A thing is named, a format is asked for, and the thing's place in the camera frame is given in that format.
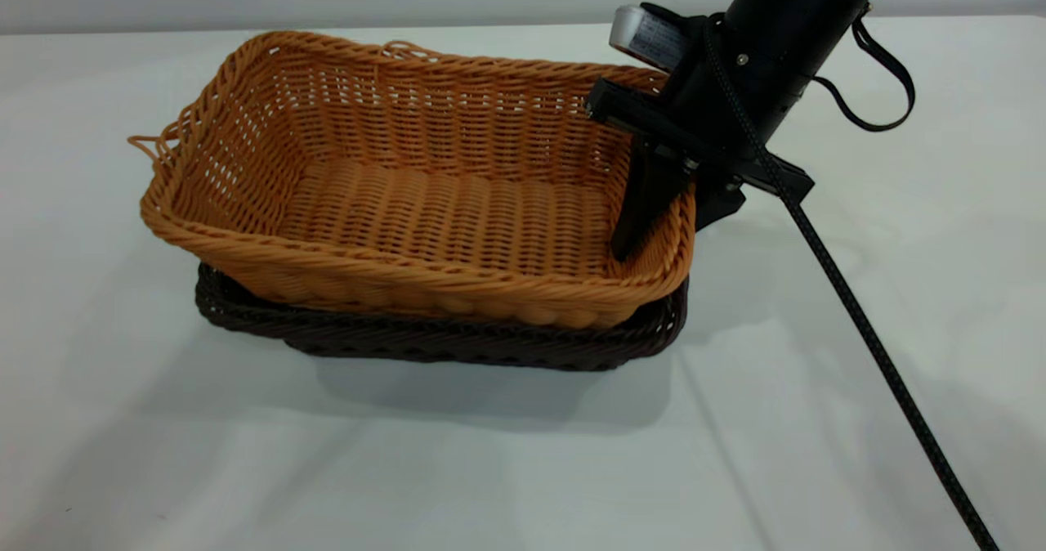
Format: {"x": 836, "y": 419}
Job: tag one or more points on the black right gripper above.
{"x": 703, "y": 118}

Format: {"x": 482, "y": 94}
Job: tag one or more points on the orange woven wicker basket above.
{"x": 425, "y": 208}

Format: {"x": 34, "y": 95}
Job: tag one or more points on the black woven wicker basket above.
{"x": 458, "y": 347}

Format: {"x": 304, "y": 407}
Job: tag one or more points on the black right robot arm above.
{"x": 797, "y": 20}

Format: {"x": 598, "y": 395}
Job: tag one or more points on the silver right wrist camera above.
{"x": 650, "y": 38}

